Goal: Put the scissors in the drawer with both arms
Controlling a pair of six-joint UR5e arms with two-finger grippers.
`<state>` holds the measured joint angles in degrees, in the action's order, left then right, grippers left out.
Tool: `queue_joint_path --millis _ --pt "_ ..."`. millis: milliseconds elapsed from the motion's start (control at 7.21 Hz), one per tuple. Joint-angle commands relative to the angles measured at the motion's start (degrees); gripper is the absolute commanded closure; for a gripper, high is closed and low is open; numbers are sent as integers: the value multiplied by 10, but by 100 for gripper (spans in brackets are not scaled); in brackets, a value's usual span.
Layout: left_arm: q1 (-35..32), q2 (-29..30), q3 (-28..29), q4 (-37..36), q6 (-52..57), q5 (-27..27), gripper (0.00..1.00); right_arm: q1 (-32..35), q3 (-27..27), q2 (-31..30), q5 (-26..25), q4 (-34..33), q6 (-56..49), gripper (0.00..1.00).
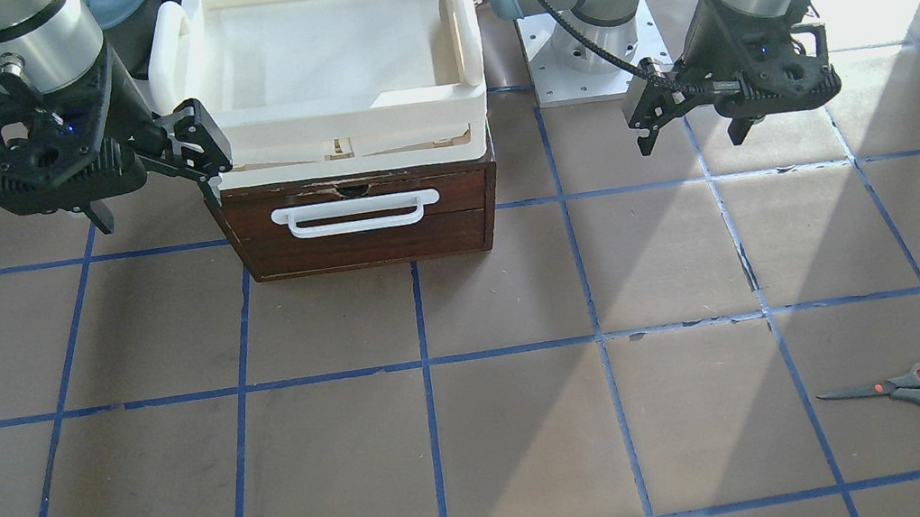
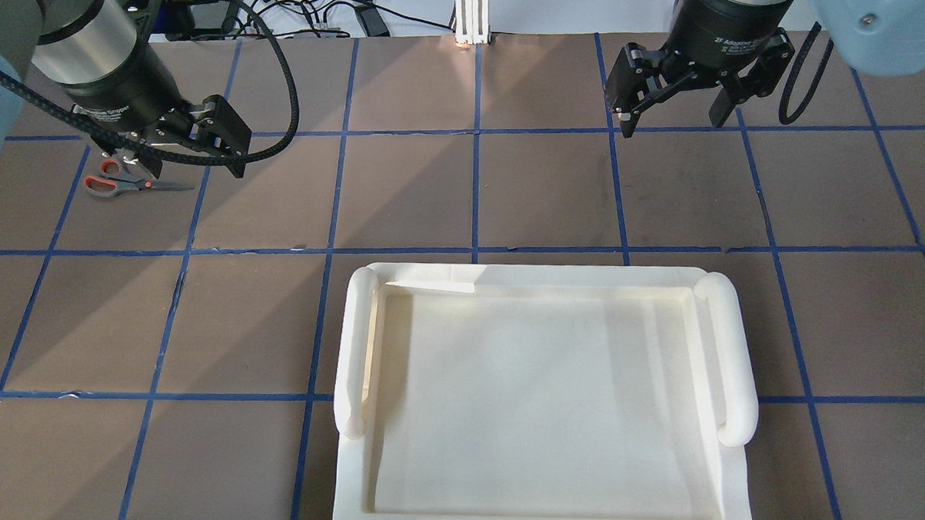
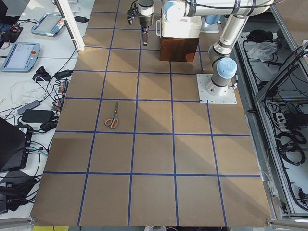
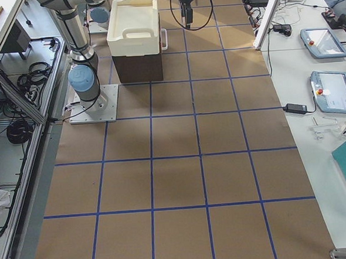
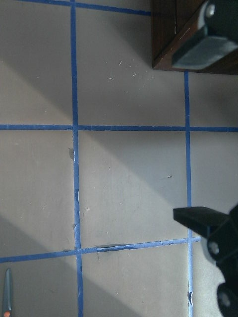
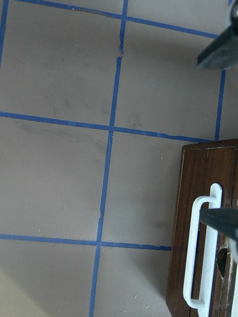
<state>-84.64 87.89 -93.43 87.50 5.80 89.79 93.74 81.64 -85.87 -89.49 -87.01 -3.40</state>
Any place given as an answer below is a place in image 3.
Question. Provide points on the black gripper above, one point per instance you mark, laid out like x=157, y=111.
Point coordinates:
x=146, y=20

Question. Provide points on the white drawer handle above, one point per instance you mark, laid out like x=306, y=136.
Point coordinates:
x=158, y=28

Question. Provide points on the brown wooden drawer cabinet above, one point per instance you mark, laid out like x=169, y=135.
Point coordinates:
x=178, y=49

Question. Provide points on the orange grey handled scissors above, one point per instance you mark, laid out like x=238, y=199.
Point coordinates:
x=113, y=121

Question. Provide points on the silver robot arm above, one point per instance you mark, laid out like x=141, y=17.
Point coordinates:
x=145, y=10
x=224, y=68

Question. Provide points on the far blue teach pendant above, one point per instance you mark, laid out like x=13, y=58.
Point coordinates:
x=49, y=25

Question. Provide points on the blue teach pendant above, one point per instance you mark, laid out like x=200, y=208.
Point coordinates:
x=21, y=57
x=49, y=25

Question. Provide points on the white crumpled cloth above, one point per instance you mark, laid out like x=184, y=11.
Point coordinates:
x=263, y=51

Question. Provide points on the near blue teach pendant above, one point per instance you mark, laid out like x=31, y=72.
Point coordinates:
x=21, y=57

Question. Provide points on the black power adapter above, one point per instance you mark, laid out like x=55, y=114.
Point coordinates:
x=37, y=116

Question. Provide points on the black laptop computer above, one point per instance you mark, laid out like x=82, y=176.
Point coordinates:
x=14, y=143

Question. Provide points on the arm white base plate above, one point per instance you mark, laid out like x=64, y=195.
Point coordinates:
x=209, y=28
x=212, y=94

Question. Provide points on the white aluminium frame post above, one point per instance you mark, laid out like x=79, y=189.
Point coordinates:
x=73, y=30

